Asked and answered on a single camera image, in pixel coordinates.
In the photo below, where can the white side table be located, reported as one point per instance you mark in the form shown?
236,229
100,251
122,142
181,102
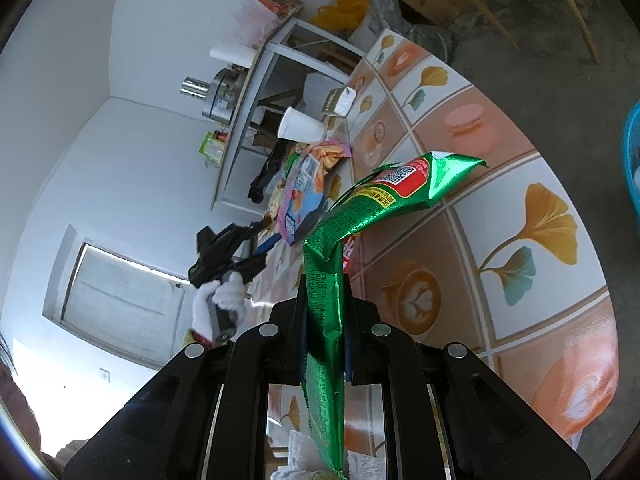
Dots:
240,125

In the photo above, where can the green seasoning packet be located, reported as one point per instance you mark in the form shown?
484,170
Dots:
210,146

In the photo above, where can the small green snack packet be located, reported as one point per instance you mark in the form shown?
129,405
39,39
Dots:
291,162

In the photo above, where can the person's left hand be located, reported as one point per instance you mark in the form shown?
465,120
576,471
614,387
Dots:
230,295

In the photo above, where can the green snack bag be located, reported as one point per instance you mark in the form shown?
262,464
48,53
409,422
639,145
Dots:
350,215

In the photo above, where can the white door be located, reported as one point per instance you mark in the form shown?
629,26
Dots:
120,300

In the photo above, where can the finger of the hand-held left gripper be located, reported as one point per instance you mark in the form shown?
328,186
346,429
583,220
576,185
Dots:
267,244
260,228

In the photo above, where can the black cloth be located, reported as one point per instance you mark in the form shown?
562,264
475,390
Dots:
262,180

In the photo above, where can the orange snack packet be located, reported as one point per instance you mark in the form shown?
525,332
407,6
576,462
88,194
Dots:
330,155

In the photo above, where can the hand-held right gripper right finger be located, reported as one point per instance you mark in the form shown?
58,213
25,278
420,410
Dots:
357,355

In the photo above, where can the white wall switch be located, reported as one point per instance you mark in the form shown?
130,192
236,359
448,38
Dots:
105,375

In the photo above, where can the purple blue snack bag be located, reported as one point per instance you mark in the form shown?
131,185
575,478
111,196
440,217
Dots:
300,195

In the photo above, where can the yellow plastic bag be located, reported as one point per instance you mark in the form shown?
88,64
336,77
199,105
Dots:
345,7

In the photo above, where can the white paper cup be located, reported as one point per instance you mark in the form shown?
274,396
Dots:
300,126

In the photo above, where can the steel utensil holder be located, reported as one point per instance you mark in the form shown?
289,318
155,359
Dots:
194,86

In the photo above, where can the white fluffy towel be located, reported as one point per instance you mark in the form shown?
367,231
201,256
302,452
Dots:
300,452

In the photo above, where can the red sauce jar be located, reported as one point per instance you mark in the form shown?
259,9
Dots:
220,136

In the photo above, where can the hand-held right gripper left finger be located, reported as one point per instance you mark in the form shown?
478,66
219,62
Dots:
287,340

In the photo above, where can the small white box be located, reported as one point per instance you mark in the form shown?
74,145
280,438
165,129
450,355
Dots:
340,102

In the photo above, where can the wooden chair black seat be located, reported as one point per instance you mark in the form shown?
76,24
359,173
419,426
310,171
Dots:
482,12

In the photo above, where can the steel pot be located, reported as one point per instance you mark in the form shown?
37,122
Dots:
222,92

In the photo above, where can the clear plastic bag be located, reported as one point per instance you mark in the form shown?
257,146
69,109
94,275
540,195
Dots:
390,10

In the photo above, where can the pink plastic bag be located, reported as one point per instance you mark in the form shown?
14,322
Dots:
255,22

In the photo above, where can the paper towel roll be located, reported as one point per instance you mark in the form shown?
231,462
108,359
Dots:
232,55

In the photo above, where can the open cardboard box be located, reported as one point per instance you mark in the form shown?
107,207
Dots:
285,5

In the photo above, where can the blue plastic waste basket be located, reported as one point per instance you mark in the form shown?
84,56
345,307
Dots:
631,150

